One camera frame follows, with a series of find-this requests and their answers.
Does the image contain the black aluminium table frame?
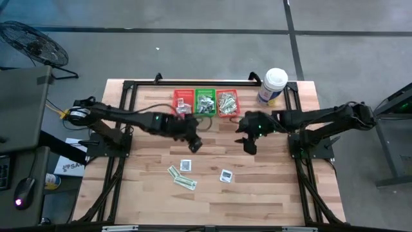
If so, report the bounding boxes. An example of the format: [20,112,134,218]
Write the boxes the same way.
[72,71,347,232]

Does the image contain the white blue wipes canister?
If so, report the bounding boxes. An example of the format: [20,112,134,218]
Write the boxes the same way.
[256,67,289,107]

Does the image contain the green plastic basket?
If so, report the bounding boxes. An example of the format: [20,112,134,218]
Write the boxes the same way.
[194,88,217,117]

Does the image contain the dark grey desk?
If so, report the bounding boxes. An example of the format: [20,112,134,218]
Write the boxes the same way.
[0,146,51,230]

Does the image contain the white printed box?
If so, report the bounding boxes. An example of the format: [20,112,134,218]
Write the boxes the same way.
[53,155,87,178]

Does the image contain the yellow blue can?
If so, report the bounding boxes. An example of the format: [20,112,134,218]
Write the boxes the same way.
[44,173,62,191]

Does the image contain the black floor fan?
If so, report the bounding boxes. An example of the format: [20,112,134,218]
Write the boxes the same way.
[0,21,80,81]

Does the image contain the black computer mouse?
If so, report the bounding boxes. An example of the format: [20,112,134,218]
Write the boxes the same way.
[14,177,36,211]

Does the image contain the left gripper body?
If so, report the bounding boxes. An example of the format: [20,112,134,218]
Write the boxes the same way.
[167,114,203,154]

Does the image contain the black keyboard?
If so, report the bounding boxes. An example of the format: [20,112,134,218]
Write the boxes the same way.
[0,154,12,191]

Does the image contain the orange plastic basket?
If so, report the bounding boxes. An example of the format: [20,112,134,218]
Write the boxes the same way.
[215,88,241,119]
[171,89,196,118]

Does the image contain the black metal cart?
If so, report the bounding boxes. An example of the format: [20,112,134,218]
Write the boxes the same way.
[373,82,412,188]

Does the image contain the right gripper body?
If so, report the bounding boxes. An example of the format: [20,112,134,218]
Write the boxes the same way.
[244,111,274,155]

